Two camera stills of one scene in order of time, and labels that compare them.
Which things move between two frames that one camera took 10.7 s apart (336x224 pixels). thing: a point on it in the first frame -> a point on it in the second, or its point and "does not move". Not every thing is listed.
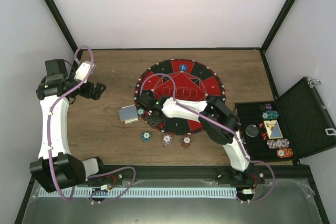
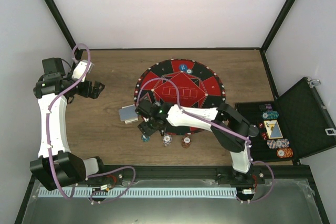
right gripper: x=153 y=123 -> x=146 y=131
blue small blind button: x=182 y=67 does not move
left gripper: x=97 y=93 does not move
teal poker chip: x=146 y=136 does not move
